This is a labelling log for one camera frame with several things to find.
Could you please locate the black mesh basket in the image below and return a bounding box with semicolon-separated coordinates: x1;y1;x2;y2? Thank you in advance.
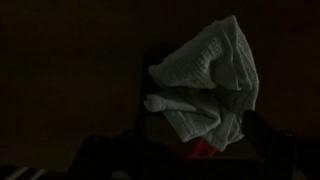
133;43;264;161

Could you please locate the white waffle towel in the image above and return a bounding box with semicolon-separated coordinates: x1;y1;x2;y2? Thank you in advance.
143;14;260;153

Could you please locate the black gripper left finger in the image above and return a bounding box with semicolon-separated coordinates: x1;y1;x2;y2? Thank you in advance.
68;134;114;180

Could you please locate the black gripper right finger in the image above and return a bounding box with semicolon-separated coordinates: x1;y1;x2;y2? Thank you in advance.
240;109;299;180

